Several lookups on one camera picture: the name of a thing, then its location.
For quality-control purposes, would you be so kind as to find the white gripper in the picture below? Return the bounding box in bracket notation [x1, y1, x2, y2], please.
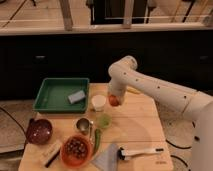
[108, 79, 126, 105]

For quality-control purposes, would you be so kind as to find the blue grey sponge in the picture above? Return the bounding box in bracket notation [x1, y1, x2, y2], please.
[68, 90, 86, 104]

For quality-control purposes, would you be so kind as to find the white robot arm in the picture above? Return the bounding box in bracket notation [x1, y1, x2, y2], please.
[108, 56, 213, 171]

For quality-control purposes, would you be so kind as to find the dark red bowl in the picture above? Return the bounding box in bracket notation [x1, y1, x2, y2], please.
[26, 119, 53, 145]

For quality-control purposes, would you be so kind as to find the green chili pepper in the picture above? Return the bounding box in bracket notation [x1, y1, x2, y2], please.
[93, 129, 101, 155]

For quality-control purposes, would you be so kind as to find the white paper cup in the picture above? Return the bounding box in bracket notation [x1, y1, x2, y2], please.
[91, 95, 106, 112]

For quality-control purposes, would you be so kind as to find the green plastic tray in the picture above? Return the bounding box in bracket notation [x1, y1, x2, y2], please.
[33, 78, 90, 113]

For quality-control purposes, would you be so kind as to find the red apple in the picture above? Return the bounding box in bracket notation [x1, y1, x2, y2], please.
[108, 95, 120, 107]

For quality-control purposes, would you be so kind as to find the wooden block eraser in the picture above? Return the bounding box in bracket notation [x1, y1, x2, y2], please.
[40, 140, 62, 167]

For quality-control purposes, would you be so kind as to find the small green cup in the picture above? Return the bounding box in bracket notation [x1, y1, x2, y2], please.
[97, 114, 111, 129]

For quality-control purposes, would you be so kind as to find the yellow banana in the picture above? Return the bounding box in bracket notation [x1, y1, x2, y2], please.
[127, 87, 141, 94]

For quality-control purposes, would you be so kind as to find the orange bowl with beans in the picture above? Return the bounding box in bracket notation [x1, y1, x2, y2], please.
[60, 135, 93, 169]

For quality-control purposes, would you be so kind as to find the metal spoon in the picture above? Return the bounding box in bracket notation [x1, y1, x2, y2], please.
[89, 121, 93, 144]

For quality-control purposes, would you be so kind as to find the grey cloth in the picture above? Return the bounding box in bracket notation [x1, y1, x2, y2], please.
[92, 143, 118, 171]

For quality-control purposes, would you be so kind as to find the metal measuring cup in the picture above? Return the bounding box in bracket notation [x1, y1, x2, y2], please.
[76, 118, 90, 135]

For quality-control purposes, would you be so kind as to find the white black handled brush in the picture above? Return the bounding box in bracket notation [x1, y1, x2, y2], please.
[117, 147, 164, 161]

